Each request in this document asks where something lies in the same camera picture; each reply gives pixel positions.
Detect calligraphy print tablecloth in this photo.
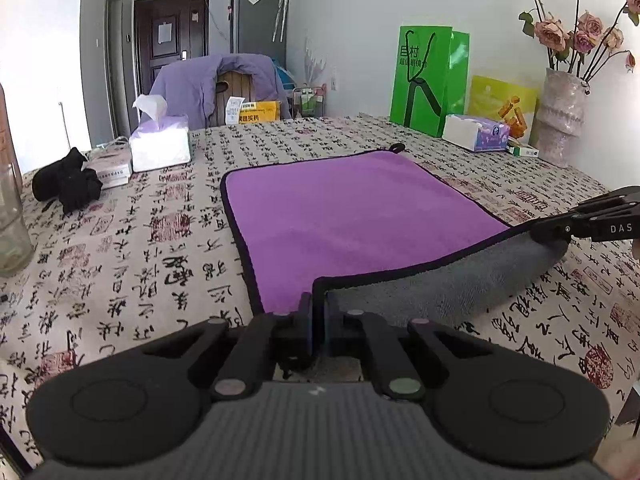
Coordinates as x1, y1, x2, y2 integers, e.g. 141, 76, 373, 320
1, 115, 639, 466

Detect purple tissue pack by bag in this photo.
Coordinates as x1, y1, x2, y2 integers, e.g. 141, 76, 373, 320
442, 114, 510, 153

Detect purple jacket on chair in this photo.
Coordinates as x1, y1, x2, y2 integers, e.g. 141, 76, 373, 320
150, 53, 291, 130

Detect green paper shopping bag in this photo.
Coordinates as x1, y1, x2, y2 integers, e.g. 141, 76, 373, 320
390, 25, 470, 138

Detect yellow cardboard box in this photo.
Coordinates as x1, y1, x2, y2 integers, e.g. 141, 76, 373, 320
239, 101, 281, 124

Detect purple and grey towel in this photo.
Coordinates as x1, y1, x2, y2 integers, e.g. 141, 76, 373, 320
220, 144, 568, 326

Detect dark brown entrance door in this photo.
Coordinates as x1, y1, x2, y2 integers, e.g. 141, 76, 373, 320
134, 0, 209, 94

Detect metal storage rack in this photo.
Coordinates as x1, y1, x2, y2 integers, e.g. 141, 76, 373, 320
293, 84, 326, 118

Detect white purple tissue pack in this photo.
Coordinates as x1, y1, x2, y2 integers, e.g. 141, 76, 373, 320
129, 94, 192, 172

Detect pink white flat box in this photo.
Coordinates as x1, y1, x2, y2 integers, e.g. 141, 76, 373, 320
84, 144, 132, 190

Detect clear glass jar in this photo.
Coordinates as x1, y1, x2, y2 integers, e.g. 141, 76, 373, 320
0, 162, 34, 278

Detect pink textured vase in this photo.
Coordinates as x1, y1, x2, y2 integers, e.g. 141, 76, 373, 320
530, 68, 590, 168

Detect grey refrigerator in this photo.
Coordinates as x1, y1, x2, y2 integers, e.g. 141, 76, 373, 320
230, 0, 288, 67

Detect wooden chair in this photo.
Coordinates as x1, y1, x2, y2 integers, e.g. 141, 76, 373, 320
207, 72, 256, 127

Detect small green white box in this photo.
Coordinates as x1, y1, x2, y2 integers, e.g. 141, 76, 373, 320
506, 142, 539, 158

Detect dried pink roses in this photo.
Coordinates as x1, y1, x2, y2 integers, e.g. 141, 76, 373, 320
518, 0, 639, 88

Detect black cloth bundle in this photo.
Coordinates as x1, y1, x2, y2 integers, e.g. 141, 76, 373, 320
32, 148, 103, 214

